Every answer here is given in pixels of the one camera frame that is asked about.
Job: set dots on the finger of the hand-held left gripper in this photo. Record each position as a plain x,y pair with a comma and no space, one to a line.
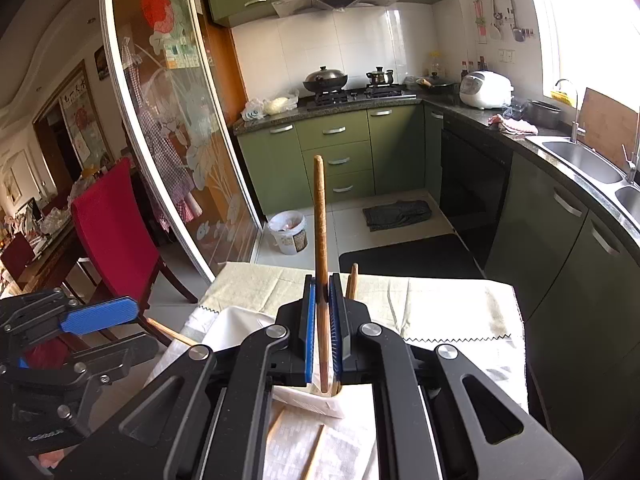
125,355
100,315

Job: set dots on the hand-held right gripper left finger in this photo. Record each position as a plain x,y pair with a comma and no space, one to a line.
311,330

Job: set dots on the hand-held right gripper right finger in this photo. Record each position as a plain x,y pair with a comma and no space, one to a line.
337,330

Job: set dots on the light wooden chopstick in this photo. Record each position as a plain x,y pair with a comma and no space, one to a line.
172,332
352,280

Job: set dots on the white slotted plastic utensil holder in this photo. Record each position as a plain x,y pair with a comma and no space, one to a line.
230,325

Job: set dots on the thin reddish brown chopstick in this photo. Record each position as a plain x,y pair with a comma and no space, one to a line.
312,452
320,220

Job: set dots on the dining table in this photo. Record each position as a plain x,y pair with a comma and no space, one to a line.
45,260

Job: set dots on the red upholstered wooden chair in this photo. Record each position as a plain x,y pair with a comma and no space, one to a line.
115,230
17,257

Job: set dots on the white plastic bucket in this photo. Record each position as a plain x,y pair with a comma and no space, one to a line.
287,235

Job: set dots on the black floor mat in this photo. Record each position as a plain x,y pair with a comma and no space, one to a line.
410,260

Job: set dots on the beige zigzag-edged cloth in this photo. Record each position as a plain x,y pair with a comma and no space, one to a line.
450,305

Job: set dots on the white grey printed tablecloth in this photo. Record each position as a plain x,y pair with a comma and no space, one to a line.
350,450

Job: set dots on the dark cloth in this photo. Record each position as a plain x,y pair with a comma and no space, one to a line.
397,215

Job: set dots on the checked apron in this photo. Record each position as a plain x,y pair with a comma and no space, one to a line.
165,160

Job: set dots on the green base cabinet with drawers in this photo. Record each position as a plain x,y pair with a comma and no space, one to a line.
335,160

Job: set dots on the etched glass sliding door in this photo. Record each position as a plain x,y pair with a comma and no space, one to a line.
200,160

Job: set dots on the black built-in dishwasher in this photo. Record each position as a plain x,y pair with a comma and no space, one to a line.
475,185

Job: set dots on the green sink base cabinet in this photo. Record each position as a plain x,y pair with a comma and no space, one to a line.
550,260

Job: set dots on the white printed plastic bag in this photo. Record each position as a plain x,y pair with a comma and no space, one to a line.
254,109

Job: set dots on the plastic bag with yellow contents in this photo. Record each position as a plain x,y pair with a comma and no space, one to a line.
279,104

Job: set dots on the black gas stove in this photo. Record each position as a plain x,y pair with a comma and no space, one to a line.
360,97

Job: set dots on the black wok with lid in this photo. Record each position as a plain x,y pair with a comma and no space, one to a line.
325,80

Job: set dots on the dark stone countertop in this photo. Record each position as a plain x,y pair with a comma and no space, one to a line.
465,110

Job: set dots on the steel cooking pot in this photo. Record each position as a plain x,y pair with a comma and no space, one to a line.
381,77

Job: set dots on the pink rag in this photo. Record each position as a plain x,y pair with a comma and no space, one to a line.
515,126

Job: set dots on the white rice cooker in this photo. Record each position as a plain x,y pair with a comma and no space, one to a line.
485,90

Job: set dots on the dark sauce bottles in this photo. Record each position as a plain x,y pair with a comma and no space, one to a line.
472,67

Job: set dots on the steel sink basin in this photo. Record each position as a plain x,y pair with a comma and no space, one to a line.
580,160
631,202

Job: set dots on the black pot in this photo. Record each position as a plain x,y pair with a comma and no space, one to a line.
545,115

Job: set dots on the chrome faucet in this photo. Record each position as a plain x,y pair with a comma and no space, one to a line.
633,160
575,120

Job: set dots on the wooden cutting board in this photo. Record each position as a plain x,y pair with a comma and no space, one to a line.
610,125

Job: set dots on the hanging pink utensil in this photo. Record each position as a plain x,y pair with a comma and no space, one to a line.
481,20

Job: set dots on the hanging steel ladle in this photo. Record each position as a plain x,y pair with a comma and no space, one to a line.
517,32

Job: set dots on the window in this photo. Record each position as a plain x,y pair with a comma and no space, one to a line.
590,20

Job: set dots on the wall poster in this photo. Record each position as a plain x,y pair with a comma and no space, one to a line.
82,125

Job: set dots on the framed wall picture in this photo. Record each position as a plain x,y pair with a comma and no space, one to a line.
102,62

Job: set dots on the wall socket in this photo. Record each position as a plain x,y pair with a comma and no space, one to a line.
508,56

